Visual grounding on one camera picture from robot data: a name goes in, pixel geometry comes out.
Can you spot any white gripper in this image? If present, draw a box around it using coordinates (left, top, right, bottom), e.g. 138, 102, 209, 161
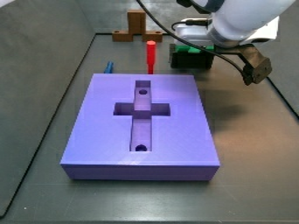
175, 16, 279, 47

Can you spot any green U-shaped block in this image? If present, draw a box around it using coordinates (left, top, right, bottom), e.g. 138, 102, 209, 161
174, 45, 214, 54

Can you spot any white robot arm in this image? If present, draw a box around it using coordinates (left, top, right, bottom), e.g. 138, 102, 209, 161
174, 0, 295, 48

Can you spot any purple board with cross slot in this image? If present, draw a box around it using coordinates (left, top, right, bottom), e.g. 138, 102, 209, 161
60, 73, 221, 181

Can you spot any red cylindrical peg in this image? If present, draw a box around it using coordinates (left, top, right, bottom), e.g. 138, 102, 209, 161
146, 40, 157, 74

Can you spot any brown T-shaped block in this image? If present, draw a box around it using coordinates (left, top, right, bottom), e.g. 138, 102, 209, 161
113, 10, 163, 43

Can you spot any blue cylindrical peg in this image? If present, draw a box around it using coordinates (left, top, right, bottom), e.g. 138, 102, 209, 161
105, 61, 114, 74

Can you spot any black cable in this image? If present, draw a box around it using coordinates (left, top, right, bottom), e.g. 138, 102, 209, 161
135, 0, 250, 80

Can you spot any black angle bracket fixture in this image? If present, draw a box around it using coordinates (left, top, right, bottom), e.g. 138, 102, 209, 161
170, 44, 214, 69

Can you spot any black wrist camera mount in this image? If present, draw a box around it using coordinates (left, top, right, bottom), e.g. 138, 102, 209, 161
215, 44, 273, 86

